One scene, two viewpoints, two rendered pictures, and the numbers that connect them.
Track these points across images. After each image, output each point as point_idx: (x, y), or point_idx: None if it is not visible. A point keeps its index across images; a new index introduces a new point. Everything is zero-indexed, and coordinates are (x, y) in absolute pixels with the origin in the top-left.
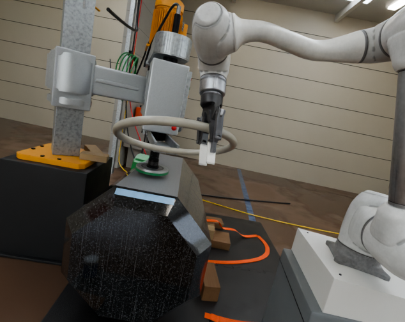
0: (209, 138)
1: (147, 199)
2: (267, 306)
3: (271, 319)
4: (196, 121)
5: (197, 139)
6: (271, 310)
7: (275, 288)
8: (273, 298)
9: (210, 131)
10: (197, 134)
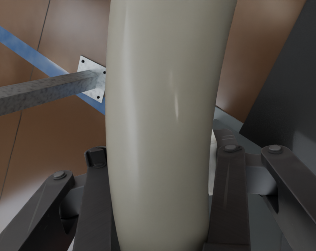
0: (84, 153)
1: None
2: (274, 223)
3: (249, 207)
4: (107, 106)
5: (276, 160)
6: (256, 217)
7: (264, 242)
8: (259, 229)
9: (95, 199)
10: None
